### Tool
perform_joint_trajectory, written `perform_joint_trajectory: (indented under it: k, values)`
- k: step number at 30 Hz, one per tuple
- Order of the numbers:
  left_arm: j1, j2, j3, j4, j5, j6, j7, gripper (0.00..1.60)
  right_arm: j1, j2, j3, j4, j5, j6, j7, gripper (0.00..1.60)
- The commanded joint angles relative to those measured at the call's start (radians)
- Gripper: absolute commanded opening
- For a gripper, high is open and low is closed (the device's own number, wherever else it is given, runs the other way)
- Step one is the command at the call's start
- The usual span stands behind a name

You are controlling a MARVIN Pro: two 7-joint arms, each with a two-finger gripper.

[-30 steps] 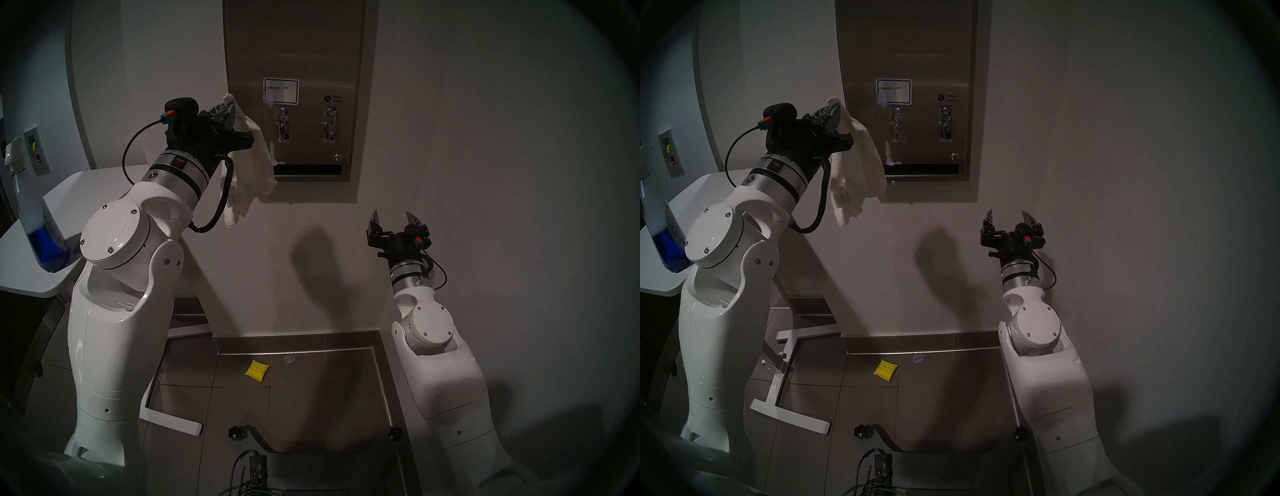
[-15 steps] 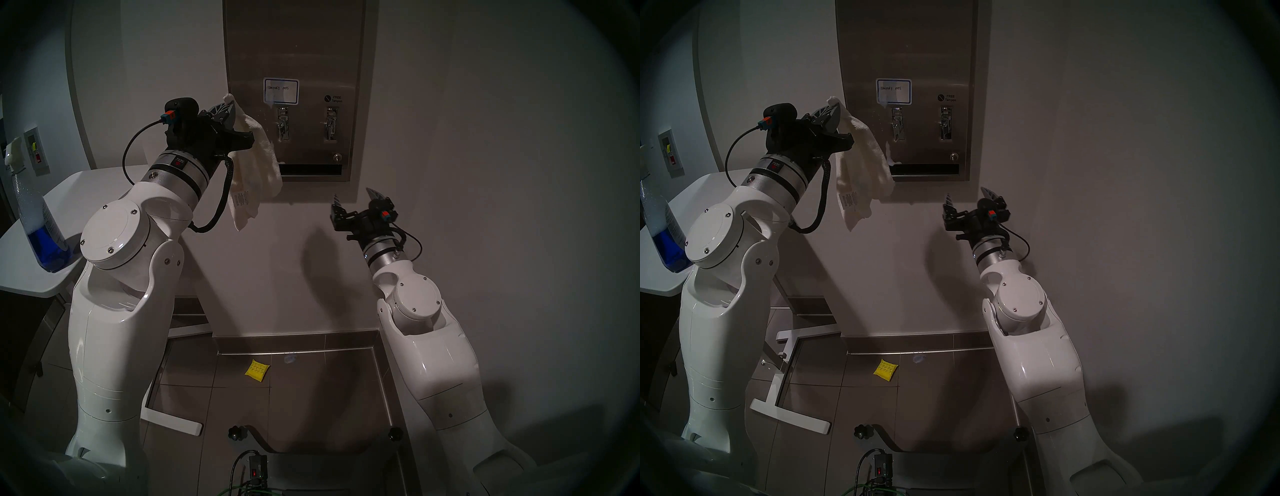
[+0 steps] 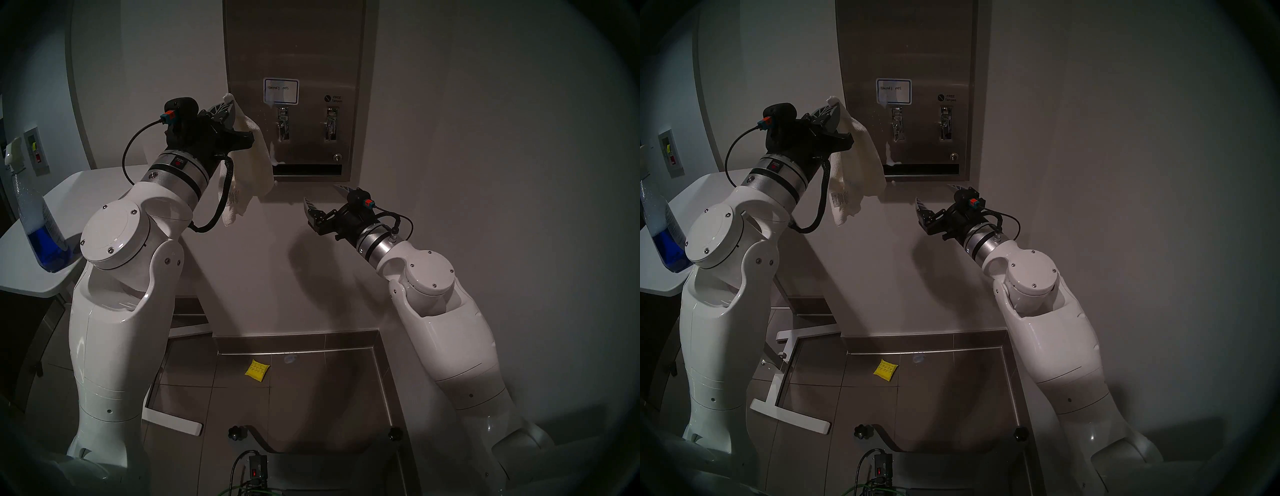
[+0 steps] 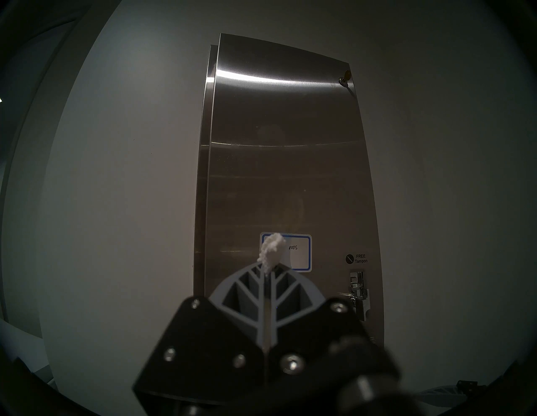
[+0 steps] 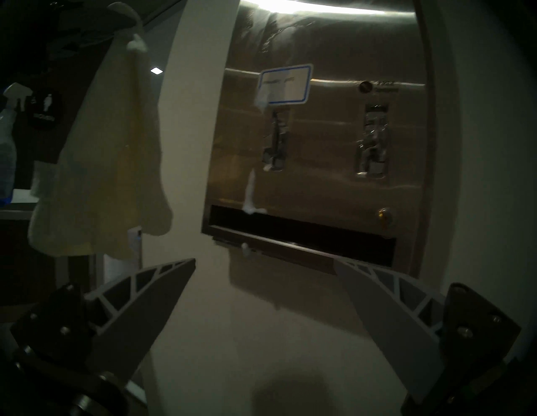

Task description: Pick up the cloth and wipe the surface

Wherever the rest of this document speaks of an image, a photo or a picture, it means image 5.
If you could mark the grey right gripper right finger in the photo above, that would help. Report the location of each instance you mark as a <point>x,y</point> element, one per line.
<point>390,327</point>

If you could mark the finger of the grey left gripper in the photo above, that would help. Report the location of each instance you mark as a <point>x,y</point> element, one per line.
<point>123,10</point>

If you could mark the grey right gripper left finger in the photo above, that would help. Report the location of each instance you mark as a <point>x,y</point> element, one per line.
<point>138,318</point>

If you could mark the white cloth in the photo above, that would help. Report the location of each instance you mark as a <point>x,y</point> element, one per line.
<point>109,167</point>

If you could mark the square ceiling light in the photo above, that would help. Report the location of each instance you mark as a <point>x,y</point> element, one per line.
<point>156,71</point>

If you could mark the dispenser key lock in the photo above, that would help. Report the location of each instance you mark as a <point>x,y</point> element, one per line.
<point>384,216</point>

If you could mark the white foam streak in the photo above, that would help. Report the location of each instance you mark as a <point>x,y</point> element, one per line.
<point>251,197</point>

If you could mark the white table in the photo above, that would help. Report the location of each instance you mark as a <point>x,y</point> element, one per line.
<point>19,199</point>

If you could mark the white label with blue border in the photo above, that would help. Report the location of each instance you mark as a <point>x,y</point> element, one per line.
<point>285,84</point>

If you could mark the steel dispenser lever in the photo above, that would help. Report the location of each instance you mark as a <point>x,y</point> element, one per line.
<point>275,140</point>
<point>372,142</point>

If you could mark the spray bottle with blue liquid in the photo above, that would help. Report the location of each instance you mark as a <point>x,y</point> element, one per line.
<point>7,155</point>

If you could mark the stainless steel wall dispenser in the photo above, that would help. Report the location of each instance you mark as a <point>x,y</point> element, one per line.
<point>327,176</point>

